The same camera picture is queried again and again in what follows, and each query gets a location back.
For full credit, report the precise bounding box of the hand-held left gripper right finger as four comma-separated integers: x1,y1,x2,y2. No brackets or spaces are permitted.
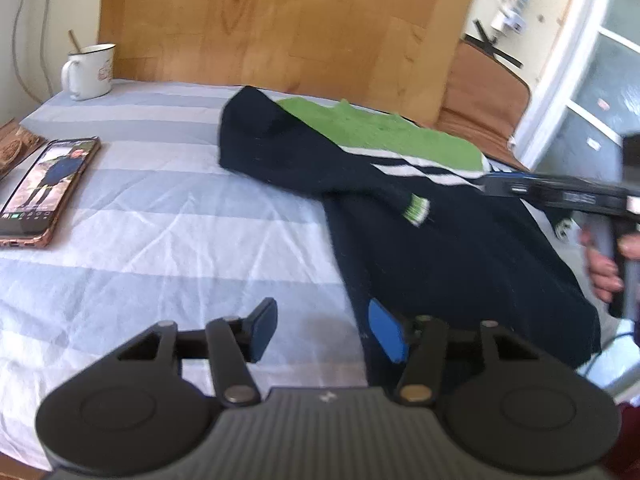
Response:
367,297,546,406

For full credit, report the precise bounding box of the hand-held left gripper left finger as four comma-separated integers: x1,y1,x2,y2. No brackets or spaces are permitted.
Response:
117,297,278,407

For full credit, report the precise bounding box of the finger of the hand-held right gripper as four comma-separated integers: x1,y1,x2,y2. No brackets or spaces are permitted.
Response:
477,171,532,199

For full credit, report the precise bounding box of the black and green knit sweater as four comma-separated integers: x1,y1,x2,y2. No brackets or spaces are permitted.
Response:
218,85,602,388

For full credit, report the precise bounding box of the person's right hand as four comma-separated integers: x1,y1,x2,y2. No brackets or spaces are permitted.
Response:
580,230,640,305

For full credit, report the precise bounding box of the brown padded mat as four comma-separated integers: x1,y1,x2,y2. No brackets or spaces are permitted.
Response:
434,40,532,171

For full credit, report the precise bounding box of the striped blue white bed sheet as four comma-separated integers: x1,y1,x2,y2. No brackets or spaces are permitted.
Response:
0,77,640,471

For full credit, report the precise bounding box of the white framed glass door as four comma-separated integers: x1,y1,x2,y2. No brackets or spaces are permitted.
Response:
510,0,640,201

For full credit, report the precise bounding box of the black tape cross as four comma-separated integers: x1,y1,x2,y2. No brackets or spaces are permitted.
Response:
465,20,523,68

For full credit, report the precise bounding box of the smartphone in rose gold case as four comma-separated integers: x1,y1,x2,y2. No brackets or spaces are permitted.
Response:
0,136,102,251

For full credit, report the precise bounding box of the white enamel mug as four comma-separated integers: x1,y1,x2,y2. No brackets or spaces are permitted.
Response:
61,43,117,101

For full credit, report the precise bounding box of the wood pattern wall sheet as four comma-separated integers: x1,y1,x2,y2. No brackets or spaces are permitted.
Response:
98,0,483,128

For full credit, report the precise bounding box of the thin wall cable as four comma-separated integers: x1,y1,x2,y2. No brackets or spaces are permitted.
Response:
12,0,53,98

